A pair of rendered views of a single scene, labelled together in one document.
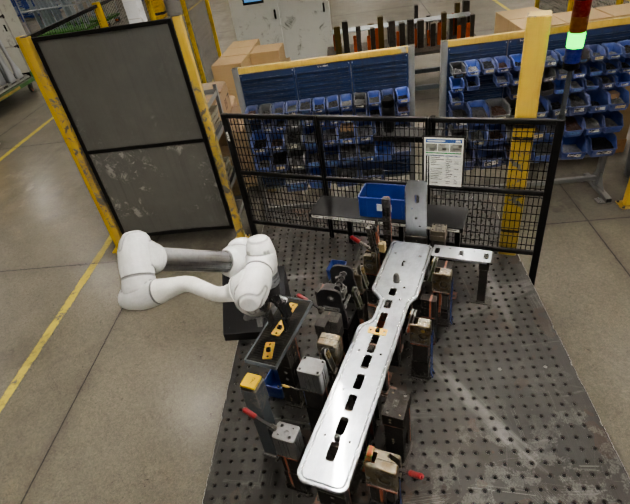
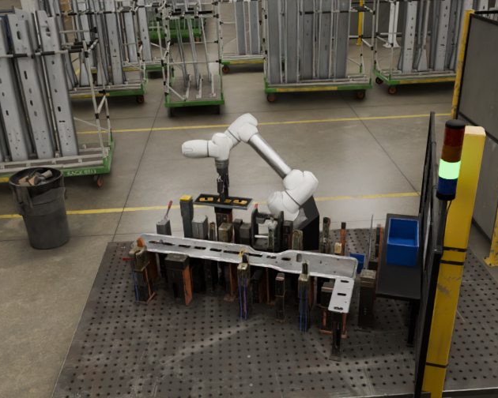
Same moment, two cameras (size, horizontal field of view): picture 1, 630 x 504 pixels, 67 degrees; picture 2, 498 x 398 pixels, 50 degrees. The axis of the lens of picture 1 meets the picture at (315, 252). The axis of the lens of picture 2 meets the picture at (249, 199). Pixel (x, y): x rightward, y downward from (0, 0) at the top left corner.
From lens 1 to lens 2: 3.05 m
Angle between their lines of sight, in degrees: 67
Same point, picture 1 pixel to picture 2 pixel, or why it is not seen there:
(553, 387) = (228, 385)
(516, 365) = (252, 366)
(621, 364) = not seen: outside the picture
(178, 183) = (482, 174)
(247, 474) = not seen: hidden behind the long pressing
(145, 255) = (239, 126)
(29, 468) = not seen: hidden behind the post
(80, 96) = (471, 67)
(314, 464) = (148, 237)
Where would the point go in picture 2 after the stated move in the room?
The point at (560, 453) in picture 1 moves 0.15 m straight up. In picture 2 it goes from (167, 377) to (164, 354)
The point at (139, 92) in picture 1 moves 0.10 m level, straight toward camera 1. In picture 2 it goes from (493, 83) to (485, 84)
